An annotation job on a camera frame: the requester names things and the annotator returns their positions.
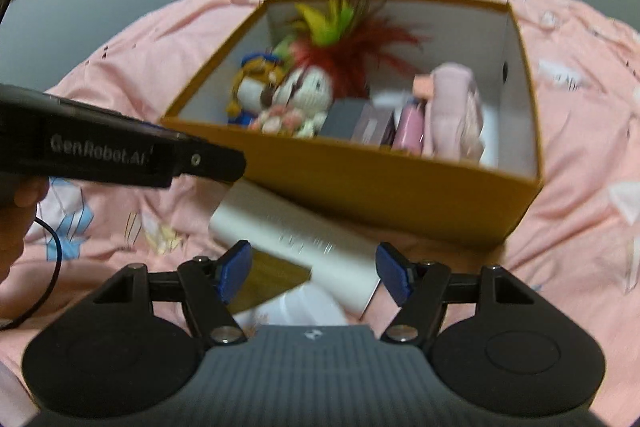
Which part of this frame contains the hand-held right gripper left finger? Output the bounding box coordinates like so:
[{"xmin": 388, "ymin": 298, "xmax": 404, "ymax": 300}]
[{"xmin": 93, "ymin": 241, "xmax": 252, "ymax": 347}]

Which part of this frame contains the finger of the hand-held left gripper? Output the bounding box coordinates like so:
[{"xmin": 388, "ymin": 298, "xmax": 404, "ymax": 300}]
[{"xmin": 172, "ymin": 137, "xmax": 247, "ymax": 182}]

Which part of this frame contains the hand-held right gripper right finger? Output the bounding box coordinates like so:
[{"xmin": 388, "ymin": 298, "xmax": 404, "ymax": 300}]
[{"xmin": 376, "ymin": 243, "xmax": 543, "ymax": 345}]

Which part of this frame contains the white cylindrical tube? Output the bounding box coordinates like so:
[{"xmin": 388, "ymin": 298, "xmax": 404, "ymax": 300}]
[{"xmin": 209, "ymin": 179, "xmax": 383, "ymax": 313}]

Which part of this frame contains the yellow cardboard box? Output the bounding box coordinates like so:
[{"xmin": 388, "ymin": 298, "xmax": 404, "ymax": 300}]
[{"xmin": 161, "ymin": 0, "xmax": 545, "ymax": 250}]

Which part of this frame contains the pink and green plush toy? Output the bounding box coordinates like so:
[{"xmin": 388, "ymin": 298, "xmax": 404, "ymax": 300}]
[{"xmin": 272, "ymin": 34, "xmax": 301, "ymax": 64}]

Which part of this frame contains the plain black box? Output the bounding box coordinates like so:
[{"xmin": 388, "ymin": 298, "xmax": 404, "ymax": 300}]
[{"xmin": 317, "ymin": 99, "xmax": 381, "ymax": 140}]

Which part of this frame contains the pink dotted packet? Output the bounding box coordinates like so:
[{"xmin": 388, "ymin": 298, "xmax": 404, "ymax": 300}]
[{"xmin": 392, "ymin": 102, "xmax": 428, "ymax": 155}]

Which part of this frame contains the pink fabric pouch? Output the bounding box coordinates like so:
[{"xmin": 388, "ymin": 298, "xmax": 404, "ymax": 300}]
[{"xmin": 422, "ymin": 63, "xmax": 486, "ymax": 160}]

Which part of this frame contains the colourful feather toy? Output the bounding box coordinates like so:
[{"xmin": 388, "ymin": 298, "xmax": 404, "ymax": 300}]
[{"xmin": 287, "ymin": 0, "xmax": 431, "ymax": 100}]

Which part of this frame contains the person's left hand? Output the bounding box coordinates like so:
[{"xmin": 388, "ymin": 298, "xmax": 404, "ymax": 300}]
[{"xmin": 0, "ymin": 181, "xmax": 50, "ymax": 283}]

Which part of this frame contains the brown plush with blue hat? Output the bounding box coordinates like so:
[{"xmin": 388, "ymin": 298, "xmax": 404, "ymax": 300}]
[{"xmin": 226, "ymin": 51, "xmax": 293, "ymax": 128}]

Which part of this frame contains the white crochet rabbit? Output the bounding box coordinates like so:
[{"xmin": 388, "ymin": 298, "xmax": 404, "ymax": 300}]
[{"xmin": 250, "ymin": 67, "xmax": 333, "ymax": 138}]

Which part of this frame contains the pink printed blanket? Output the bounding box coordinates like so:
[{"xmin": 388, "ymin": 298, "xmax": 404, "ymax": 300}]
[{"xmin": 0, "ymin": 0, "xmax": 640, "ymax": 427}]

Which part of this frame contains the black cable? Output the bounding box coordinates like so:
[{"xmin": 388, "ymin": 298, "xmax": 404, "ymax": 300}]
[{"xmin": 0, "ymin": 217, "xmax": 63, "ymax": 333}]

